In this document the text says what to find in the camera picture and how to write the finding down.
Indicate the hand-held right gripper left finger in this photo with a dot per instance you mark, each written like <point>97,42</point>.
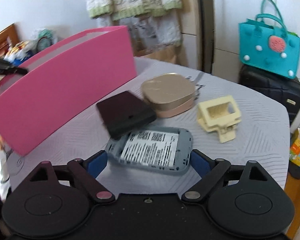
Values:
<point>97,161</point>

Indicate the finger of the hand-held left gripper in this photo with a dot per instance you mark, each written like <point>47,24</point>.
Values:
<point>2,66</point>

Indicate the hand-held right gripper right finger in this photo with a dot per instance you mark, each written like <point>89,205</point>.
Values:
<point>200,162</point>

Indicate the cream plastic clip holder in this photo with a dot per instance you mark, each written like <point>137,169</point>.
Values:
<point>215,122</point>

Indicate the grey router back cover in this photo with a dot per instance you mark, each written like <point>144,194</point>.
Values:
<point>152,150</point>

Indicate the black rectangular case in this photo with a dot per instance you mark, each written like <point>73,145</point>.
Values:
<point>125,112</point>

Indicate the pink cardboard box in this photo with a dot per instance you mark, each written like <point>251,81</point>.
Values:
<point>65,85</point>

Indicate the gold rounded case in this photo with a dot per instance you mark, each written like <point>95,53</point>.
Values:
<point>167,90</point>

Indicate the brown wooden cabinet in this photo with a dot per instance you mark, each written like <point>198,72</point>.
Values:
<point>2,37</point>

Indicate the grey patterned tablecloth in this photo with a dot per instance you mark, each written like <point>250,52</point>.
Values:
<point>240,160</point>

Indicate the green printed bag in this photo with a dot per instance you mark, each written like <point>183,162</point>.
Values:
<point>45,38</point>

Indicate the black suitcase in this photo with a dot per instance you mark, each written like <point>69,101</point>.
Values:
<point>270,92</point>

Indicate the teal felt handbag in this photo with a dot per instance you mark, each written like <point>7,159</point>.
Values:
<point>265,55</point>

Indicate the white fleece pants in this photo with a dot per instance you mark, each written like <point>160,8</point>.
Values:
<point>160,30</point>

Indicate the white wooden wardrobe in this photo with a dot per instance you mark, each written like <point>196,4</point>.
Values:
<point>227,17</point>

